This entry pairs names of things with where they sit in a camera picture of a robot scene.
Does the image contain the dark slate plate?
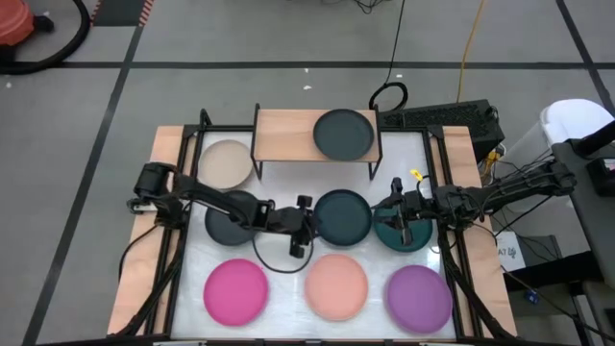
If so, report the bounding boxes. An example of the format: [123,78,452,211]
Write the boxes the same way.
[312,109,376,162]

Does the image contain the yellow floor cable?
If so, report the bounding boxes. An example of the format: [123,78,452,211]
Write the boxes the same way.
[455,0,489,105]

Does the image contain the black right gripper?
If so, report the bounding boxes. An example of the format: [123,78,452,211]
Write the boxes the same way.
[372,177,436,247]

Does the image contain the dark grey plate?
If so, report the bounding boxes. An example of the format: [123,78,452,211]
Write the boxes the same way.
[204,189,263,247]

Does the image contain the black mat striped edge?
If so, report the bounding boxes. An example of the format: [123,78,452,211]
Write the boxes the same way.
[89,0,156,28]

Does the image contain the dark teal plate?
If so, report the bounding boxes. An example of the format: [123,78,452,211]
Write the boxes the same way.
[312,188,374,248]

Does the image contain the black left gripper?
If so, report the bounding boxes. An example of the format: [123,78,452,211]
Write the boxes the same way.
[266,194,318,260]

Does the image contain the green plate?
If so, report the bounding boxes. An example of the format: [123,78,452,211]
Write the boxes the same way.
[373,204,434,254]

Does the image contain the orange vacuum cleaner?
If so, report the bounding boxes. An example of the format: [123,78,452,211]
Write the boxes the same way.
[0,0,36,47]

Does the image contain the beige plate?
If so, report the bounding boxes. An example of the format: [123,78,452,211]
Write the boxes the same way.
[197,139,255,191]

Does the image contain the wooden shelf black metal legs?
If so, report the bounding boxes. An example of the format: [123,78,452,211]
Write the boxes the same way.
[250,103,384,182]

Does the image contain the black floor cable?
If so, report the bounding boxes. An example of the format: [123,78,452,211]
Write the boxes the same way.
[368,0,410,112]

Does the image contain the magenta pink plate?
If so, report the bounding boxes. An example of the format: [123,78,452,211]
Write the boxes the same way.
[203,258,270,328]

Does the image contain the black vacuum hose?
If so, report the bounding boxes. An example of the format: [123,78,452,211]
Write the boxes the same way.
[0,0,92,76]

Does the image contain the white plastic bin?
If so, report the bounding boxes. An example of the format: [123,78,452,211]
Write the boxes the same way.
[499,98,615,215]

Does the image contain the grey desk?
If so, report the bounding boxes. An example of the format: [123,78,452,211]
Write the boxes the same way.
[551,138,615,289]

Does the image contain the salmon peach plate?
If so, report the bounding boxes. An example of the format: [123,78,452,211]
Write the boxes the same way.
[304,253,370,322]

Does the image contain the white box printed logo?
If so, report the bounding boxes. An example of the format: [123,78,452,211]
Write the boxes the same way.
[494,231,528,273]

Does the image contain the purple plate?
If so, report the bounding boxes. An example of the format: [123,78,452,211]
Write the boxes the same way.
[383,264,454,335]

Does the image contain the black metal table frame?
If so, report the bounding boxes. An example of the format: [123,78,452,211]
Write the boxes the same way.
[108,109,518,346]

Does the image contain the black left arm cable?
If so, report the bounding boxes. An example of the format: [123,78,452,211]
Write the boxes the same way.
[251,233,315,275]

